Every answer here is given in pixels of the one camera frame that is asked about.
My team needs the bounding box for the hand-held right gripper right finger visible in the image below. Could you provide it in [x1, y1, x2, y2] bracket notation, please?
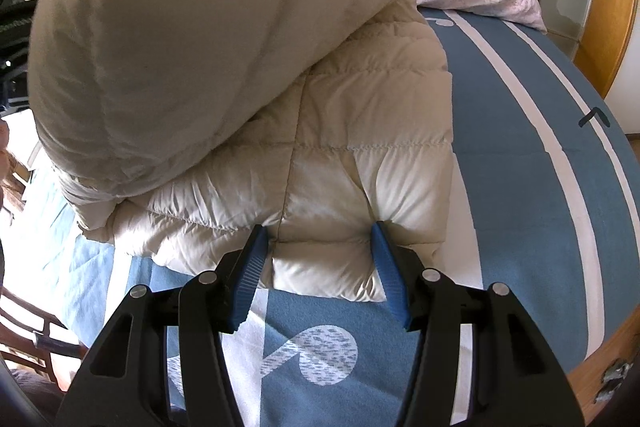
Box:
[371, 222, 586, 427]

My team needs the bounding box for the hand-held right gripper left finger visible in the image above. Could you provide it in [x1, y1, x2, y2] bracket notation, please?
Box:
[60, 225, 269, 427]

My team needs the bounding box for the cream quilted down jacket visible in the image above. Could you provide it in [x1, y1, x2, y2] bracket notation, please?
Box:
[27, 0, 456, 305]

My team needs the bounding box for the blue white striped bed sheet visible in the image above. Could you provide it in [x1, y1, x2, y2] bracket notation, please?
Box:
[5, 7, 632, 427]

